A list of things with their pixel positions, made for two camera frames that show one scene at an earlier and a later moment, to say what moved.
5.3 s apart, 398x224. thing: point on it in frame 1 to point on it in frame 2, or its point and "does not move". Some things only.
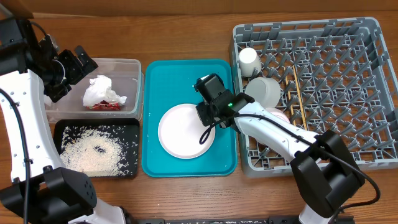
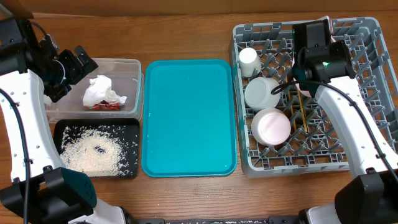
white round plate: [180, 129] to [303, 87]
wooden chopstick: [300, 98] does not move
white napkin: [99, 89] does not move
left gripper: [77, 69] does not move
